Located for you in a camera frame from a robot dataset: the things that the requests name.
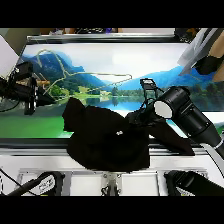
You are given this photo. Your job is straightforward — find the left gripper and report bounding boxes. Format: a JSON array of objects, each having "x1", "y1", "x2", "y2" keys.
[{"x1": 23, "y1": 76, "x2": 39, "y2": 116}]

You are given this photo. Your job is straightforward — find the pale thin clothes hanger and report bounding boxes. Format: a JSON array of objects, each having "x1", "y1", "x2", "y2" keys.
[{"x1": 35, "y1": 49, "x2": 133, "y2": 96}]

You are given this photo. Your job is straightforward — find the black long-sleeved shirt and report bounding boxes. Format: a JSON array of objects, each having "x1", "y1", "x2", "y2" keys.
[{"x1": 62, "y1": 96, "x2": 196, "y2": 174}]

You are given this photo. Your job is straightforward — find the stack of brown clothes hangers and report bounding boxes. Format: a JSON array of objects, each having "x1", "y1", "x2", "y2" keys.
[{"x1": 33, "y1": 79, "x2": 52, "y2": 90}]

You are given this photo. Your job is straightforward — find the grey garment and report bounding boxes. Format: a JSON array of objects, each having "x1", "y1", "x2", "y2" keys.
[{"x1": 177, "y1": 28, "x2": 218, "y2": 76}]

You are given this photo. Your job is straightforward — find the black garment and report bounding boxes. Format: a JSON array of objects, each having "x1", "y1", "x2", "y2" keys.
[{"x1": 194, "y1": 54, "x2": 224, "y2": 76}]

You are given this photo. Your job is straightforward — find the brown garment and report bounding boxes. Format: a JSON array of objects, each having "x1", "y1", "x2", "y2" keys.
[{"x1": 207, "y1": 30, "x2": 224, "y2": 83}]

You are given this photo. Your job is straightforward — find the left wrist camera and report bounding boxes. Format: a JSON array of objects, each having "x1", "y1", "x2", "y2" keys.
[{"x1": 9, "y1": 61, "x2": 35, "y2": 81}]

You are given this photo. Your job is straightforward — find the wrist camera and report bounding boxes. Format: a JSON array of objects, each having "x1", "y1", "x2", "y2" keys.
[
  {"x1": 9, "y1": 61, "x2": 35, "y2": 81},
  {"x1": 139, "y1": 77, "x2": 158, "y2": 102}
]

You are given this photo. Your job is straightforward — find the black cable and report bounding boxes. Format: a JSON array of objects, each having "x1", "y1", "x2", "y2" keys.
[{"x1": 0, "y1": 167, "x2": 22, "y2": 188}]

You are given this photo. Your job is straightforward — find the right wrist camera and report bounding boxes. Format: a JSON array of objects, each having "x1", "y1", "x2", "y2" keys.
[{"x1": 139, "y1": 77, "x2": 158, "y2": 102}]

